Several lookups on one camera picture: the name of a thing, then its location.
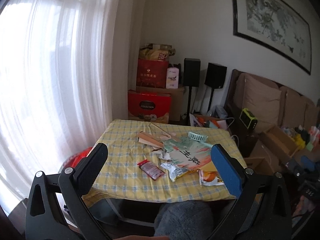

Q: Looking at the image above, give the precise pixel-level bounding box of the painted paper hand fan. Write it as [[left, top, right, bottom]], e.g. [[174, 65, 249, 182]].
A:
[[163, 137, 217, 172]]

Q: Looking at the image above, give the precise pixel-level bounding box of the brown wooden folding fan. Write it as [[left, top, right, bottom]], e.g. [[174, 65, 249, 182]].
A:
[[138, 132, 164, 148]]

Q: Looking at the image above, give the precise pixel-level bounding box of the orange yellow chip bag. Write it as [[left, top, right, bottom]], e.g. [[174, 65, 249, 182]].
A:
[[199, 170, 224, 186]]

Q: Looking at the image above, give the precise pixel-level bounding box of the mint green handheld fan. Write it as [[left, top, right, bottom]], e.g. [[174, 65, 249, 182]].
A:
[[188, 132, 213, 148]]

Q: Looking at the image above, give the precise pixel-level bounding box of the green portable radio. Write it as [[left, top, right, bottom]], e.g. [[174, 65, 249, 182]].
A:
[[239, 108, 258, 131]]

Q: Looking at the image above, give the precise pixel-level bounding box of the cardboard tray on sofa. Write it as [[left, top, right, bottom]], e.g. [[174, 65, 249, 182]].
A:
[[259, 126, 299, 162]]

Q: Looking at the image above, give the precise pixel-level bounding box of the silver snack packet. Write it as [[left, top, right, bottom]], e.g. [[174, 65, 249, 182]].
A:
[[161, 162, 189, 182]]

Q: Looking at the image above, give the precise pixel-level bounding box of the yellow plaid tablecloth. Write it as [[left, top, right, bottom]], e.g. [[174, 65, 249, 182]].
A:
[[82, 119, 247, 207]]

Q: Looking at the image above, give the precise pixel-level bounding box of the grey fleece sleeve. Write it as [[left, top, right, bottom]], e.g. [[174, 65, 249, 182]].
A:
[[154, 200, 214, 239]]

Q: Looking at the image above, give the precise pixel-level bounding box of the red snack packet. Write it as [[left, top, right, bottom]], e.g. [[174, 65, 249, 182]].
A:
[[137, 159, 164, 180]]

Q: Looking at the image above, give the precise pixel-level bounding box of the pink handheld fan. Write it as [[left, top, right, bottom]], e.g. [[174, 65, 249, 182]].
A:
[[160, 132, 176, 140]]

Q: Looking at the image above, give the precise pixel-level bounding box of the brown sofa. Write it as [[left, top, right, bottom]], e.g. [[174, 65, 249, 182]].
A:
[[224, 69, 320, 176]]

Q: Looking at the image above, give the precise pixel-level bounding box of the beige sofa pillow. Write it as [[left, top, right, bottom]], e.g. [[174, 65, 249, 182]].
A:
[[242, 75, 281, 134]]

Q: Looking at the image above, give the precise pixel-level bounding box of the brown carton under bags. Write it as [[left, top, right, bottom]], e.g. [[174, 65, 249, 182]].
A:
[[136, 86, 185, 122]]

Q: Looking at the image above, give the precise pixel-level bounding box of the red chocolate gift box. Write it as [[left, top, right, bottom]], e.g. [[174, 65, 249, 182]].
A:
[[127, 90, 171, 124]]

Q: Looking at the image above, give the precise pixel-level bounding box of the right black speaker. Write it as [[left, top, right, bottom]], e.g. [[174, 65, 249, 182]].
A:
[[204, 62, 227, 89]]

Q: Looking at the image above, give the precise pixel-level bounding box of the black speaker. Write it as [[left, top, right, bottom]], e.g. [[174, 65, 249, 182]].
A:
[[183, 58, 201, 87], [204, 62, 227, 89]]

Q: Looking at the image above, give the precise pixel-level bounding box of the left black speaker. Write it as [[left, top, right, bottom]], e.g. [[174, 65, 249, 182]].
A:
[[183, 58, 201, 87]]

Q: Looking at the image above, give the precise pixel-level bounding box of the pink tissue box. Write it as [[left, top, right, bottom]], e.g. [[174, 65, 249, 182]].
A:
[[166, 67, 179, 89]]

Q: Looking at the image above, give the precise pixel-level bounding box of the red tea gift bag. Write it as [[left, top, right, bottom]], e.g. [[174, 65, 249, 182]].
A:
[[136, 59, 169, 88]]

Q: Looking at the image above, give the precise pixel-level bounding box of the white sheer curtain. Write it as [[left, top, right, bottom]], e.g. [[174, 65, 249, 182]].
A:
[[1, 0, 145, 213]]

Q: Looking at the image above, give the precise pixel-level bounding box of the brown paper bag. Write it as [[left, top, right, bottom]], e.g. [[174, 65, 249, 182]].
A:
[[138, 43, 176, 61]]

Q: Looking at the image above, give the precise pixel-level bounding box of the framed ink painting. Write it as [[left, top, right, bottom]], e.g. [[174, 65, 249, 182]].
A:
[[232, 0, 312, 75]]

